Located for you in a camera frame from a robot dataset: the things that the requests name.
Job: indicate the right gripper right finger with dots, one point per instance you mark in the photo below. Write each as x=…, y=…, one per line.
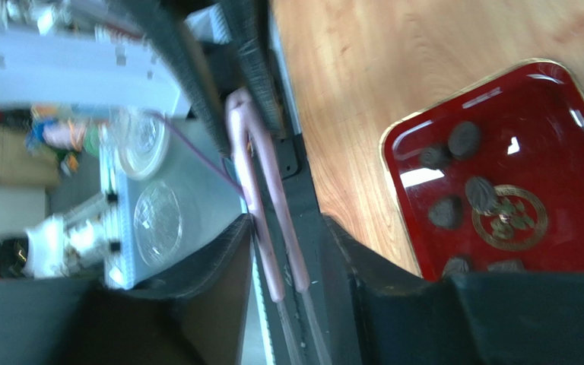
x=379, y=313

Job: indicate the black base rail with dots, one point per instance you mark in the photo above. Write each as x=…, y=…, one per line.
x=242, y=127

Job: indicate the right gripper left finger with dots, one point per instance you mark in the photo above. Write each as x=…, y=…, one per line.
x=192, y=313

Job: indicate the dark chocolate piece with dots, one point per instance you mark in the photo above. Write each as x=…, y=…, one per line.
x=456, y=265
x=435, y=157
x=464, y=140
x=512, y=265
x=447, y=212
x=481, y=195

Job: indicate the red lacquer tray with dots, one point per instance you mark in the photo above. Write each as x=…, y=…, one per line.
x=531, y=118

